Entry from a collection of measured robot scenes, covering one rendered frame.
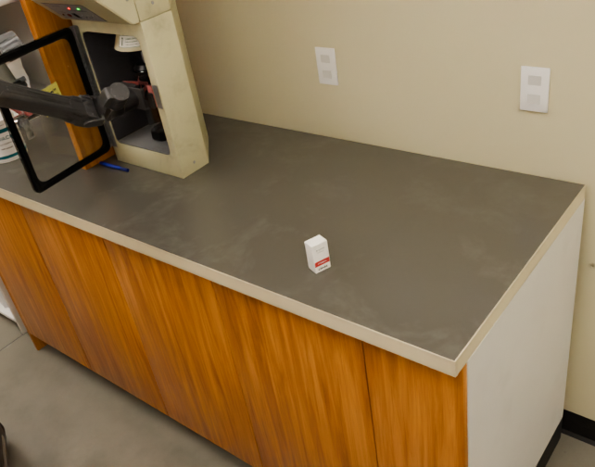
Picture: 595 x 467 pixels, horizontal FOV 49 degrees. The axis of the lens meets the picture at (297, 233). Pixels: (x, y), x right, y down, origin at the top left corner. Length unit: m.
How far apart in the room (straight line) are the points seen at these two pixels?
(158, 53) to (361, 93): 0.59
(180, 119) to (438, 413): 1.10
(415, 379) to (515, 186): 0.61
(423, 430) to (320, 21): 1.17
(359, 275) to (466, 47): 0.67
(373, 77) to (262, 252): 0.66
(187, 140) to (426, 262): 0.86
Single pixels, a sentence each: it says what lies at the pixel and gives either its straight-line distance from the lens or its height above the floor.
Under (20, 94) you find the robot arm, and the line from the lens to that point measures 1.78.
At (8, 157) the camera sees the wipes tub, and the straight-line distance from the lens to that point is 2.50.
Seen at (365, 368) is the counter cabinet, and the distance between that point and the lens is 1.47.
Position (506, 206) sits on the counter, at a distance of 1.68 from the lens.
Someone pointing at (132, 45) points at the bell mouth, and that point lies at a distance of 1.97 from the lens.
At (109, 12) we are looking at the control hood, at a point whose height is 1.46.
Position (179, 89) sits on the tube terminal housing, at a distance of 1.96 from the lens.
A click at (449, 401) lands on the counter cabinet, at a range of 1.39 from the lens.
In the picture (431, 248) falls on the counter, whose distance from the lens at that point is 1.53.
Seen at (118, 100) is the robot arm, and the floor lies 1.22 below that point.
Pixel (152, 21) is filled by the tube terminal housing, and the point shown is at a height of 1.40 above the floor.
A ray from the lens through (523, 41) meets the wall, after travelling 1.72.
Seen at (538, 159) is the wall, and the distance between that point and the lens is 1.82.
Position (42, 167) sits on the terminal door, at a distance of 2.06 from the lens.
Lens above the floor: 1.82
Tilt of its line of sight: 33 degrees down
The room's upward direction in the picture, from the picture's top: 10 degrees counter-clockwise
